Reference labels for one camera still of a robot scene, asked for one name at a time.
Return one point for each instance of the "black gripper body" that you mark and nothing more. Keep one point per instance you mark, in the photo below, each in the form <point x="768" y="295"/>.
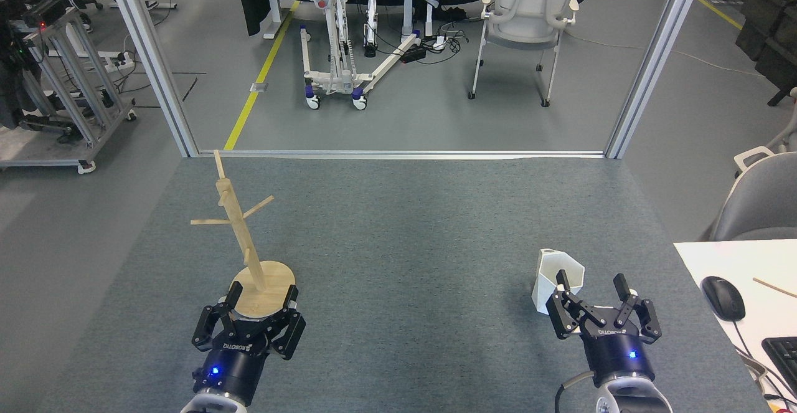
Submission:
<point x="616" y="354"/>
<point x="233" y="363"/>

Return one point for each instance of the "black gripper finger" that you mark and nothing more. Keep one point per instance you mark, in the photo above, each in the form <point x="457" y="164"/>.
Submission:
<point x="205" y="332"/>
<point x="560" y="316"/>
<point x="291" y="335"/>
<point x="647" y="322"/>

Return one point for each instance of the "white hexagonal cup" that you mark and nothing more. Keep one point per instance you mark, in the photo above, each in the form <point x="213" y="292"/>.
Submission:
<point x="548" y="276"/>

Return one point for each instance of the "wooden cup rack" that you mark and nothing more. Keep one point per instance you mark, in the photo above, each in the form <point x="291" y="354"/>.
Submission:
<point x="268" y="294"/>

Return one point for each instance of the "black computer mouse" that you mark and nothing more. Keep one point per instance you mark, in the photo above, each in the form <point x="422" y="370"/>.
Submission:
<point x="723" y="298"/>

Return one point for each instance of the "white desk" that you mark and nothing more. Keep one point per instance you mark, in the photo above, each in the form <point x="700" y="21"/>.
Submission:
<point x="735" y="257"/>

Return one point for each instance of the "thin wooden stick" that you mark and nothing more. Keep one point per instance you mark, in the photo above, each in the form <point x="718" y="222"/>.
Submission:
<point x="775" y="288"/>

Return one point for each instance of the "black keyboard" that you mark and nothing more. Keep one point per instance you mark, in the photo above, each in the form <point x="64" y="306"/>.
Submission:
<point x="786" y="360"/>

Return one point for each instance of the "grey office chair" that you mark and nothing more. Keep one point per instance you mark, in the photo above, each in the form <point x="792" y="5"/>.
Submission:
<point x="763" y="201"/>

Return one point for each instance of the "white wheeled stand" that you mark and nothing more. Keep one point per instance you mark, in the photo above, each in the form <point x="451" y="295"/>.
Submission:
<point x="339" y="80"/>

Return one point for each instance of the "white chair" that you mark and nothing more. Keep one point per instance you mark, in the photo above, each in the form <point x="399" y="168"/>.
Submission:
<point x="526" y="23"/>

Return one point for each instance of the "black power strip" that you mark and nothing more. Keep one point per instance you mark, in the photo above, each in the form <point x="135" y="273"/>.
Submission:
<point x="413" y="55"/>

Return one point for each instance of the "dark stacked crates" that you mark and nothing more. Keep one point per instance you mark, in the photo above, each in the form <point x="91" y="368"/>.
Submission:
<point x="772" y="33"/>

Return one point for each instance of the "black device with red light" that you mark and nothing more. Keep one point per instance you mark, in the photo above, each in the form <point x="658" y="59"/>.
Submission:
<point x="37" y="11"/>

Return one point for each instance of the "silver frame rail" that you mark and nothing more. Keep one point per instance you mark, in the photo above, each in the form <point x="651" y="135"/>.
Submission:
<point x="398" y="152"/>

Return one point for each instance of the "white office chair frame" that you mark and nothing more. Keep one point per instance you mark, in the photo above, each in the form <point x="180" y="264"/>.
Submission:
<point x="789" y="120"/>

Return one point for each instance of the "silver frame post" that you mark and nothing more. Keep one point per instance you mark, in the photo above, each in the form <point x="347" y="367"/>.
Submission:
<point x="152" y="58"/>
<point x="657" y="58"/>

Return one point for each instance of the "aluminium frame cart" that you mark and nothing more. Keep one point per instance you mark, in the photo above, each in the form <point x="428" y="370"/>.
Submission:
<point x="93" y="89"/>

